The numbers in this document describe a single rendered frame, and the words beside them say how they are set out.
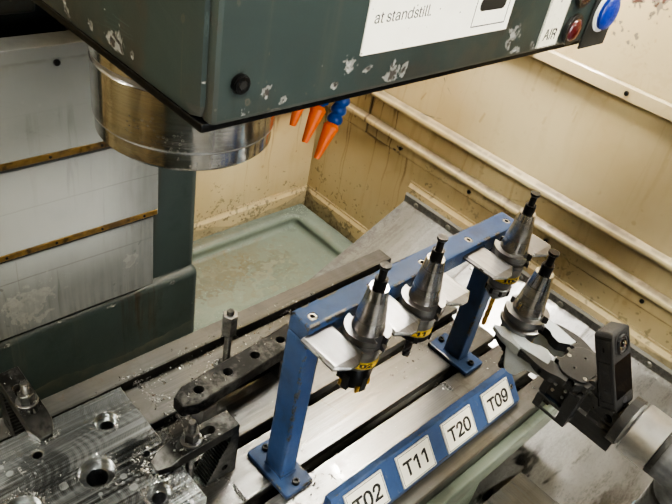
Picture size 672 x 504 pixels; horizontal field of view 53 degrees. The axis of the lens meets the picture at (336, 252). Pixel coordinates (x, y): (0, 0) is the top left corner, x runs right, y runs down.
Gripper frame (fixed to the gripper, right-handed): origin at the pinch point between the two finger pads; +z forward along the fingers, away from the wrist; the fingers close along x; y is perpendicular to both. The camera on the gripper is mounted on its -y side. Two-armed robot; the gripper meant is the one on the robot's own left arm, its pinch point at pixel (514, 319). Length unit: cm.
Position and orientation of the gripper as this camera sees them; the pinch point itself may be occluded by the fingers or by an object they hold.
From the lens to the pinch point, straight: 101.0
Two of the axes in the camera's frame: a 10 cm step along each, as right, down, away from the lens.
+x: 7.3, -3.0, 6.2
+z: -6.6, -5.5, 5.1
